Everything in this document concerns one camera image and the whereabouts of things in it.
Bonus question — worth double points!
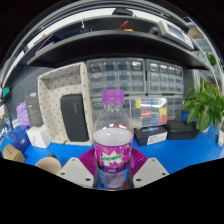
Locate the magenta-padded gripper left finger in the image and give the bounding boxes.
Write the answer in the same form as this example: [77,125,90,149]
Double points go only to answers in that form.
[56,147,99,190]

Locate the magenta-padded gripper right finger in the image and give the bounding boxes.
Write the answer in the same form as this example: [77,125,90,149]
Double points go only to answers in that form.
[129,147,170,189]

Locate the clear purple-capped drink bottle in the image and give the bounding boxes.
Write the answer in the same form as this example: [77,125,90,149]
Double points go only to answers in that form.
[92,88,135,191]

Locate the black box white label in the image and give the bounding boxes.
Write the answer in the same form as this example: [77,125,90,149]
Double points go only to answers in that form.
[133,124,169,147]

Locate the white carton box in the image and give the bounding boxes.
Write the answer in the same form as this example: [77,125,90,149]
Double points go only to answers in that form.
[25,123,53,149]

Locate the black rectangular speaker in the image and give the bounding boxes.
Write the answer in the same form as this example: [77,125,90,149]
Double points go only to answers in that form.
[59,93,90,143]

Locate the black zip case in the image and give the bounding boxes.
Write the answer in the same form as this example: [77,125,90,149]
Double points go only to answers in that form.
[165,119,201,140]

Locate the clear organizer box colourful parts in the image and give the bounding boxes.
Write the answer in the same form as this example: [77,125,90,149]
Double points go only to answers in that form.
[129,97,169,129]

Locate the brown cardboard box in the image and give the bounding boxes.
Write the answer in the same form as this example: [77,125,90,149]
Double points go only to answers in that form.
[2,143,26,163]

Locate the blue carton box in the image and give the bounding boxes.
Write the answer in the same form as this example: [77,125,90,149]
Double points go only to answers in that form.
[7,124,32,153]

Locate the dark grey flat box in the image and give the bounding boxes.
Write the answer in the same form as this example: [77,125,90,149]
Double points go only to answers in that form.
[24,92,45,128]

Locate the small white adapter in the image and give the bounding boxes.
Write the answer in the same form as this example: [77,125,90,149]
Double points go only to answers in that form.
[217,129,224,148]

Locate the purple plastic bag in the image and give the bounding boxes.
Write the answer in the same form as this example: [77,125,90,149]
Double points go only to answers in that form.
[15,100,32,128]

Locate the white pegboard tray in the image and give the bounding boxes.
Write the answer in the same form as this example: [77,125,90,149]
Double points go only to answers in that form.
[37,61,94,147]

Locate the green potted plant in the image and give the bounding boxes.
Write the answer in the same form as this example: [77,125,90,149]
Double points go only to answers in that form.
[181,76,224,133]

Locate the narrow grey drawer cabinet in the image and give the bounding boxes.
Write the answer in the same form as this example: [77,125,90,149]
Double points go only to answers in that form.
[144,59,185,118]

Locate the wide grey drawer cabinet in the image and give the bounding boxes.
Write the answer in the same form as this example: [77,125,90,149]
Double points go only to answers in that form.
[85,58,148,129]

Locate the teal device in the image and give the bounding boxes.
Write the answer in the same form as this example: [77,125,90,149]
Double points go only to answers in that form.
[0,85,12,103]

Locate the white metal rack unit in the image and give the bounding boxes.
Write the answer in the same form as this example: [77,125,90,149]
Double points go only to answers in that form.
[189,23,224,84]

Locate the dark workbench shelf unit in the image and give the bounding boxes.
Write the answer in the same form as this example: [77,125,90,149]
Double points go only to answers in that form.
[13,6,214,71]

